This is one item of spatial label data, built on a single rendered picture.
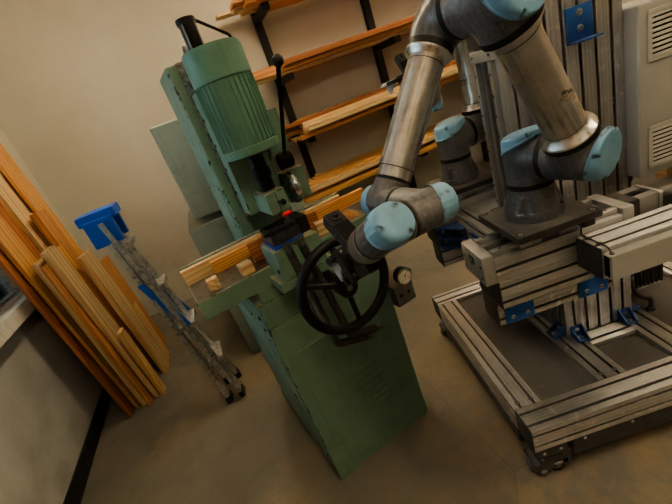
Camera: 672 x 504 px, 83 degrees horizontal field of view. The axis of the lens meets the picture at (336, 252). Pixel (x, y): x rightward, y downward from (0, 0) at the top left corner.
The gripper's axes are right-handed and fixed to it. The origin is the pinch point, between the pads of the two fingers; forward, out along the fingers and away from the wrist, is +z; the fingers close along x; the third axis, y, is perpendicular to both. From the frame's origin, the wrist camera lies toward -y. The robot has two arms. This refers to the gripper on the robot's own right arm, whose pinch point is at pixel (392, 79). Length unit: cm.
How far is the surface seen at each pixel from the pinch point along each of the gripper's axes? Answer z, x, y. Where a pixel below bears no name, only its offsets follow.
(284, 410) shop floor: -27, -132, 107
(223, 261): -63, -111, 16
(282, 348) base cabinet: -77, -110, 46
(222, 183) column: -42, -98, -2
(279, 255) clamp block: -86, -96, 16
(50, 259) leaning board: 39, -191, -2
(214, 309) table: -79, -119, 22
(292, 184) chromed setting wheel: -48, -77, 9
